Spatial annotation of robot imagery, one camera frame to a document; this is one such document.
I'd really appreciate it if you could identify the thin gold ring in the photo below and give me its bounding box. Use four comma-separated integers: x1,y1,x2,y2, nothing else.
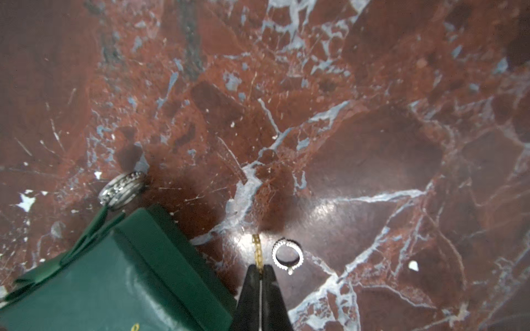
251,233,264,274

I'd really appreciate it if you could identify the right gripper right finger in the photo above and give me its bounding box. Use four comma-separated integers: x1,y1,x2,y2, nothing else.
262,265,293,331

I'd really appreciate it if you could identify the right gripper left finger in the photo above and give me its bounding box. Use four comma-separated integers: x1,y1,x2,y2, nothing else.
229,265,261,331

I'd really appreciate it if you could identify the green jewelry box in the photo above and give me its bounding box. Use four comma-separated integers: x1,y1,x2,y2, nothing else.
1,205,236,330

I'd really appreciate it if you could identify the crystal studded silver ring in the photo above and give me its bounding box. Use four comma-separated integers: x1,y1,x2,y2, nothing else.
271,237,305,276

